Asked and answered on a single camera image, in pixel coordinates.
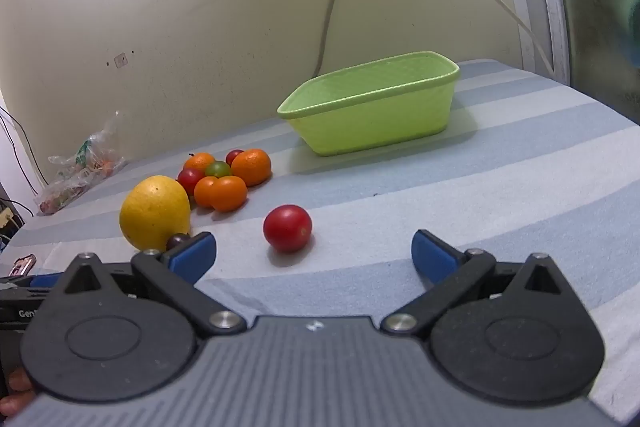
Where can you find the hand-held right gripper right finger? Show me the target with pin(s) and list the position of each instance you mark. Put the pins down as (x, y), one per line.
(435, 257)

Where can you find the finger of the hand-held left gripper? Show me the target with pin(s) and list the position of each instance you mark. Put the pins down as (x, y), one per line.
(47, 280)

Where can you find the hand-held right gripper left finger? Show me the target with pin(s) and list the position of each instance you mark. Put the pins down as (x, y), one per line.
(192, 254)

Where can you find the dark purple cherry tomato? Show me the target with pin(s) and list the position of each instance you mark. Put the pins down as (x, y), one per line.
(177, 241)

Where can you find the large yellow citrus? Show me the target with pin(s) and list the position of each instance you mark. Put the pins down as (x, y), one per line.
(152, 212)

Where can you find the orange mandarin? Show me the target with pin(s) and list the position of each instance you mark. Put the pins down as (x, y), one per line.
(230, 194)
(251, 167)
(199, 162)
(203, 193)

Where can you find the green cherry tomato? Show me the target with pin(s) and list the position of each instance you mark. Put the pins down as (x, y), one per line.
(218, 169)

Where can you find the large red tomato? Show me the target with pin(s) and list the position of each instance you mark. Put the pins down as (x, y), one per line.
(287, 228)

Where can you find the dark red cherry tomato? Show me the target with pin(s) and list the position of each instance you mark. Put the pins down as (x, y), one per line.
(233, 156)

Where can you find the green plastic basket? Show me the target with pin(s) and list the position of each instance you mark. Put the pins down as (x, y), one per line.
(375, 127)

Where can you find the person's left hand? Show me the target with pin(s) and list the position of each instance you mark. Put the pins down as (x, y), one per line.
(17, 382)

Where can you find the striped blue bed sheet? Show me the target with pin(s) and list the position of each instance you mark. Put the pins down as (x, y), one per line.
(450, 187)

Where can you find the clear plastic bag with produce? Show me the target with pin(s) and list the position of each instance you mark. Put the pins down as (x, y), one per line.
(75, 172)

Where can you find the patterned frosted window pane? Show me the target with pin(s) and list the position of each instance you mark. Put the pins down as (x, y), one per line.
(595, 7)

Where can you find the small wall plate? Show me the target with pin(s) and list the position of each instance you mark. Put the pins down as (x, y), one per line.
(120, 60)

